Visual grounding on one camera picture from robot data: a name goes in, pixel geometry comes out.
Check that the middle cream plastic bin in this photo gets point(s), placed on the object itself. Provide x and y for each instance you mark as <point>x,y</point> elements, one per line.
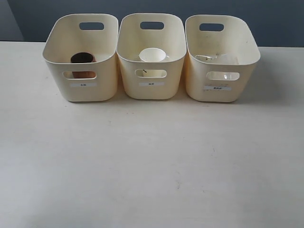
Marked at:
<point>145,79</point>

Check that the left cream plastic bin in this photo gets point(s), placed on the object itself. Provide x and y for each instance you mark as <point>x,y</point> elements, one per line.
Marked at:
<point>93,33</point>

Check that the cream plastic bin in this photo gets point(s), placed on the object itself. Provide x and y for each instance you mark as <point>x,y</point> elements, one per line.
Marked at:
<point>218,34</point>
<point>145,79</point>
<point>93,33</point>

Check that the brown wooden cup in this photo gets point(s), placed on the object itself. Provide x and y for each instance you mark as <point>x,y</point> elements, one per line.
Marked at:
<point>83,57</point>

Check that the right cream plastic bin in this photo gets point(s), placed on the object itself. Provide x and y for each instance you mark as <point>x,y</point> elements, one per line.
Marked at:
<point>218,34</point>

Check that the clear plastic bottle white cap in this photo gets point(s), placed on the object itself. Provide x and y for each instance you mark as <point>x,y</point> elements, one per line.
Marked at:
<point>220,59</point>

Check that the white paper cup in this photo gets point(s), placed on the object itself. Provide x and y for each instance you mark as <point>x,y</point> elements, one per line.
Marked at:
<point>153,55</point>

